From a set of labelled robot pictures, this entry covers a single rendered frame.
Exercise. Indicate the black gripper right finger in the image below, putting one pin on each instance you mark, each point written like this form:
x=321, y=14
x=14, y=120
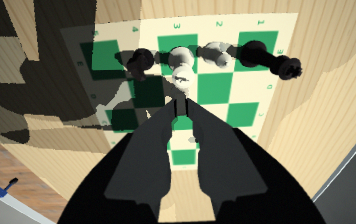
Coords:
x=232, y=166

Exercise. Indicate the green and cream chessboard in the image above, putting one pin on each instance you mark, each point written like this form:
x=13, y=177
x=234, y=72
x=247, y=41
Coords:
x=238, y=95

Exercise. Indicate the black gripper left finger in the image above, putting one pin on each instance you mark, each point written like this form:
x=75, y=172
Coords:
x=136, y=170

